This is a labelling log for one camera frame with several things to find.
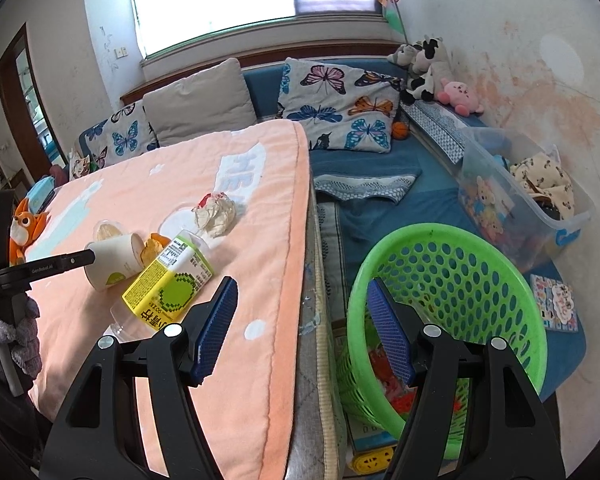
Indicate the cream patterned cloth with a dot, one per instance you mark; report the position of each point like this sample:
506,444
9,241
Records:
545,175

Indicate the crumpled white paper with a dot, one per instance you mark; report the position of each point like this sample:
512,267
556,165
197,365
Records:
215,217

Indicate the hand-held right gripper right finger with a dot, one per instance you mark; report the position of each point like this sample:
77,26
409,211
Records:
390,330

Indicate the yellow power strip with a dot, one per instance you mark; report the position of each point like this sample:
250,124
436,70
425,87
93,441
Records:
370,460

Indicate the large butterfly print pillow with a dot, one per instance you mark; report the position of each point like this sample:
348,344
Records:
340,105

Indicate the purple cloth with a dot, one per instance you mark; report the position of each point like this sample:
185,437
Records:
57,174

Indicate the blue tissue pack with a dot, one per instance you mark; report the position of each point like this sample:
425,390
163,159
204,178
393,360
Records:
42,192

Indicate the grey pillow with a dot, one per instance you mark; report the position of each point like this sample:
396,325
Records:
200,100

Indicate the small pudding cup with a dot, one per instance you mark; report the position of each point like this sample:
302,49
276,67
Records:
110,232

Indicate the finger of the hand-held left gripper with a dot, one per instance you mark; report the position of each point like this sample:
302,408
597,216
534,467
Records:
55,264

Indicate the large glass window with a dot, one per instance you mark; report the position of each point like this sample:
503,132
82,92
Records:
230,0

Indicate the grey quilted table pad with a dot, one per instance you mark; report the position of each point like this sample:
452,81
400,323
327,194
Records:
310,410

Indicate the folded grey patterned blanket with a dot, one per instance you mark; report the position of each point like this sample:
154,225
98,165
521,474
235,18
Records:
440,130

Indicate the orange fox plush toy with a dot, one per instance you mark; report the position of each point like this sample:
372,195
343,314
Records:
25,222

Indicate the grey plush toy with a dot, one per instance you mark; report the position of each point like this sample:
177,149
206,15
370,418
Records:
402,55

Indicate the blue sofa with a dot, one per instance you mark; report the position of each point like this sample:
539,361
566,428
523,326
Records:
380,160

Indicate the dark wooden door frame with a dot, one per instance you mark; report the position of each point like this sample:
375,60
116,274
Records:
5,90

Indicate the person's left hand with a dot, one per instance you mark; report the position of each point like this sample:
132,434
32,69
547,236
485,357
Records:
27,340

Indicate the cartoon sticker book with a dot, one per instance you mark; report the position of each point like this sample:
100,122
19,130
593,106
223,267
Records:
555,302

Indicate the clear plastic storage box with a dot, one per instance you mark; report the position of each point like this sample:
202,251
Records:
505,220

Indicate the clear plastic cup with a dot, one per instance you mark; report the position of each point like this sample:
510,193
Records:
180,220

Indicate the pink blanket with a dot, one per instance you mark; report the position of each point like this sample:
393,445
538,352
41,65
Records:
260,240

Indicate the grey wave patterned cloth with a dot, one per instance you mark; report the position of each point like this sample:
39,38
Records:
365,187

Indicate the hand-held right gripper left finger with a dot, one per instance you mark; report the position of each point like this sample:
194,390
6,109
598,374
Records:
217,330

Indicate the small butterfly print pillow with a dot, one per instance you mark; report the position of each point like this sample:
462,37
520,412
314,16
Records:
125,135

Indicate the green plastic basket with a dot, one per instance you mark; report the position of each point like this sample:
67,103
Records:
480,280

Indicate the orange crinkled scrap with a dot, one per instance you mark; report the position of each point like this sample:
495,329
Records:
152,247

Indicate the pink plush toy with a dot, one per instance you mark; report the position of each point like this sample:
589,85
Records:
460,95

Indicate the small drink carton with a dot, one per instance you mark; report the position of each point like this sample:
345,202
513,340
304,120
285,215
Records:
170,285

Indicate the white blue box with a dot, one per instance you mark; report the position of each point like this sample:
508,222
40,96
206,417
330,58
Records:
365,432

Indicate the small toy basketball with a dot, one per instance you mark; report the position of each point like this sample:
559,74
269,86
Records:
400,130

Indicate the white paper cup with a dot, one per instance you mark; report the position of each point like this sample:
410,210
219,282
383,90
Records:
115,260

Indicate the black white cow plush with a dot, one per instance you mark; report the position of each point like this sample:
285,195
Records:
432,52
422,87

